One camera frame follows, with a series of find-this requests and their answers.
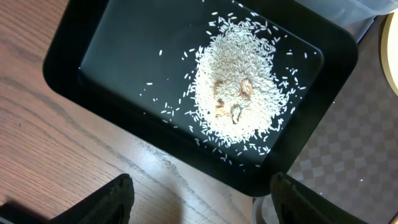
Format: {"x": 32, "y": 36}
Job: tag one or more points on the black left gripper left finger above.
{"x": 110, "y": 204}

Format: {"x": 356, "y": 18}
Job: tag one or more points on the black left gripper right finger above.
{"x": 295, "y": 203}

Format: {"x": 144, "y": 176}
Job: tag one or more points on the light blue bowl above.
{"x": 263, "y": 211}

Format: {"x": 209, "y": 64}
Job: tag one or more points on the pile of rice waste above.
{"x": 224, "y": 76}

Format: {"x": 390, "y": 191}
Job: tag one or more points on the black waste tray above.
{"x": 133, "y": 63}

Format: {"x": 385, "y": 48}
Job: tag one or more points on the dark brown serving tray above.
{"x": 351, "y": 157}

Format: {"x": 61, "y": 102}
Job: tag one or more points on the yellow plate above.
{"x": 388, "y": 50}

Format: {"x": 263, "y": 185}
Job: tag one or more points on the clear plastic bin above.
{"x": 356, "y": 16}

